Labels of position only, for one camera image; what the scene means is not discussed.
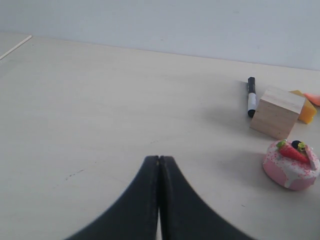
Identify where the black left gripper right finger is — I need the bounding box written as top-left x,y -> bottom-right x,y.
158,156 -> 252,240

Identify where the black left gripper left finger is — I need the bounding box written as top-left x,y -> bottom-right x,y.
68,155 -> 159,240

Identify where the light wooden cube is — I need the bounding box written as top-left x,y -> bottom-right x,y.
250,87 -> 306,140

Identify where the orange cheese wedge toy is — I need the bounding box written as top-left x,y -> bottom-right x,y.
290,90 -> 317,124

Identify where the pink strawberry cake toy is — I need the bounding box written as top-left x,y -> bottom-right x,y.
262,139 -> 320,191

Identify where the black white marker pen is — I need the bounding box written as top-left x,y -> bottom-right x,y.
247,76 -> 257,118

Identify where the orange salmon-coloured toy piece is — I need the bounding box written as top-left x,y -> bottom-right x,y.
303,93 -> 320,107

